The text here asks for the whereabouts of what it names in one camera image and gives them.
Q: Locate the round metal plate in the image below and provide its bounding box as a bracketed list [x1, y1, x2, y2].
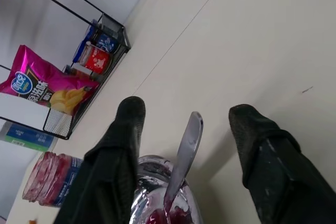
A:
[130, 155, 203, 224]

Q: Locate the black wire shelf rack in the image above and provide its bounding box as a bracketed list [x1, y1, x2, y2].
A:
[0, 0, 131, 141]

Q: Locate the open blue-label jam jar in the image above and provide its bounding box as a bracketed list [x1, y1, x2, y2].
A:
[22, 151, 85, 207]

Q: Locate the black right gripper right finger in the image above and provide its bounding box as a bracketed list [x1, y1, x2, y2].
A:
[228, 104, 336, 224]

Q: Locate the pink potato chips bag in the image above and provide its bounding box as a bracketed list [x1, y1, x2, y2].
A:
[0, 45, 100, 116]

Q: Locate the red-label jam jar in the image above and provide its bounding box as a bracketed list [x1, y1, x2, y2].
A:
[80, 42, 111, 74]

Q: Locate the closed blue-label jam jar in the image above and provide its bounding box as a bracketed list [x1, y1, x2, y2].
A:
[72, 19, 118, 61]

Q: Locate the grey green blue tube can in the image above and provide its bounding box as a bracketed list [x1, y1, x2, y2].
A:
[5, 124, 55, 153]

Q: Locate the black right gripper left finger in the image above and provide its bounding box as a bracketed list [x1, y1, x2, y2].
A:
[54, 96, 146, 224]

